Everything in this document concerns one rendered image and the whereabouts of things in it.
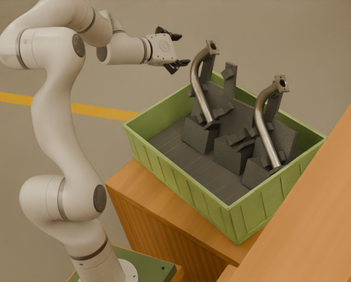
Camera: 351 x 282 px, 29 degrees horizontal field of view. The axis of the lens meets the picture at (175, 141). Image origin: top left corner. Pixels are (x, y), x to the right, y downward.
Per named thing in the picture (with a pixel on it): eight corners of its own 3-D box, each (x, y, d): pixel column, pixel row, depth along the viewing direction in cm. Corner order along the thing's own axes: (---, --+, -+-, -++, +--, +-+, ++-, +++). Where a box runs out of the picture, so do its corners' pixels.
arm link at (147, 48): (148, 57, 206) (155, 57, 208) (139, 32, 208) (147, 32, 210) (134, 70, 213) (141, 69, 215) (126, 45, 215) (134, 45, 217)
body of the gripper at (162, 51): (153, 60, 208) (181, 59, 215) (143, 30, 210) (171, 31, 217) (140, 70, 214) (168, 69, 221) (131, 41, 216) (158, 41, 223)
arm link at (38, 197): (98, 261, 179) (68, 198, 165) (38, 258, 186) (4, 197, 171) (113, 228, 187) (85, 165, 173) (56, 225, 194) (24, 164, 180)
